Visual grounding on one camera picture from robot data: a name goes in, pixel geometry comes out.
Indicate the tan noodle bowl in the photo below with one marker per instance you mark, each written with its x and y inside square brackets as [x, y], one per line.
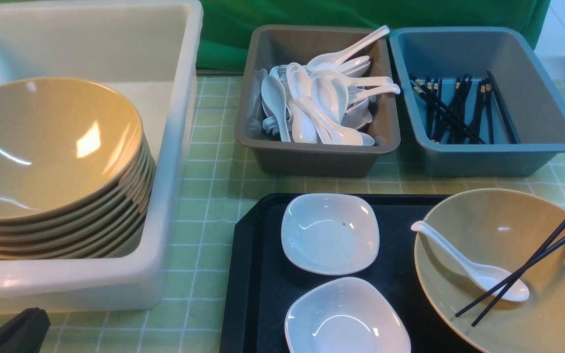
[502, 228]

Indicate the brown plastic spoon bin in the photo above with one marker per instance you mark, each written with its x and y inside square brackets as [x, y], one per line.
[273, 45]

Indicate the white spoon left of pile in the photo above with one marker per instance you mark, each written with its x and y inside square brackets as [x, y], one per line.
[274, 97]

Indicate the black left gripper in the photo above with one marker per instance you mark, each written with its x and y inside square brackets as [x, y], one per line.
[26, 332]

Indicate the white spoon top of pile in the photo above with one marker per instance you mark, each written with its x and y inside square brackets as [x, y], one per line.
[339, 57]

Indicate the stack of tan bowls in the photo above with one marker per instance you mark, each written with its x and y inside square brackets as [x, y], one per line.
[76, 171]

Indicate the blue plastic chopstick bin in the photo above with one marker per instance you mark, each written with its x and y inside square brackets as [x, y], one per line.
[534, 105]

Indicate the green backdrop cloth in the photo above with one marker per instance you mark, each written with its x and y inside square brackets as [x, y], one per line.
[229, 24]

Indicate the white square dish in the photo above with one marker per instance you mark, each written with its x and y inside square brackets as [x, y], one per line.
[330, 234]
[345, 315]

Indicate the black chopstick diagonal in bin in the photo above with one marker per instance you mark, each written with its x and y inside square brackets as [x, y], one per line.
[443, 109]

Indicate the white spoon right of pile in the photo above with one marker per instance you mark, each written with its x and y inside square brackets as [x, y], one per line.
[358, 95]

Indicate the white spoon of pile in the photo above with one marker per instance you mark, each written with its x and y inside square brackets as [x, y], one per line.
[358, 95]
[274, 97]
[339, 57]

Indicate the white square dish front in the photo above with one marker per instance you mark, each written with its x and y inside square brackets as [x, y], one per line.
[345, 315]

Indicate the black serving tray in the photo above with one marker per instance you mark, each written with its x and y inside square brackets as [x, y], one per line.
[263, 284]

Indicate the large white plastic tub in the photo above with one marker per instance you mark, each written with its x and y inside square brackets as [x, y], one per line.
[147, 50]

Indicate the black chopstick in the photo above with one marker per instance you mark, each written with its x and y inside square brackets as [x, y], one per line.
[502, 109]
[557, 235]
[508, 282]

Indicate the green checkered table mat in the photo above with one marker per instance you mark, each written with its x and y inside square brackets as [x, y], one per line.
[221, 182]

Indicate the white soup spoon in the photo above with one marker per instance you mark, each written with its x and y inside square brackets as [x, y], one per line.
[483, 275]

